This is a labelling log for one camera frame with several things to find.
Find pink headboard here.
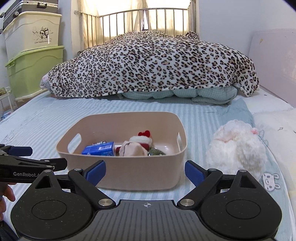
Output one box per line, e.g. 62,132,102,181
248,29,296,107

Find blue sanitary pad pack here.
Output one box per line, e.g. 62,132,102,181
81,142,114,156

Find green plastic storage bin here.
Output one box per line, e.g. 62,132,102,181
6,46,64,98

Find white fluffy plush toy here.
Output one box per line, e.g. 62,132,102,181
205,120,267,180

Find white pillow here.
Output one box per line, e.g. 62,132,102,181
236,88,295,196

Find person left hand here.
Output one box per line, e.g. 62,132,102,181
0,182,17,222

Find leopard print blanket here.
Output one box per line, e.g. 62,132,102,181
40,30,259,98

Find metal bed rail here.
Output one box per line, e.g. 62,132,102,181
74,0,200,54

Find beige plastic storage bin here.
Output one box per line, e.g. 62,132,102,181
2,11,62,60

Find white plush kitty toy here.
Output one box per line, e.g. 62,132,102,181
127,130,153,151

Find cream window curtain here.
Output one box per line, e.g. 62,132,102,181
77,0,200,52

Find grey hard suitcase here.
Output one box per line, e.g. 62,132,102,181
1,0,58,30

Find clear bag dried greens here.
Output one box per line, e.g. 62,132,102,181
147,147,166,156

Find teal checkered quilt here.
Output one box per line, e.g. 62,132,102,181
118,86,238,105

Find striped blue bed sheet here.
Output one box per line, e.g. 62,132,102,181
1,92,295,240

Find beige plastic storage basket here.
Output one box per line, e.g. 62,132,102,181
56,111,187,191

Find pink cloth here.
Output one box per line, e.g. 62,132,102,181
119,141,148,157

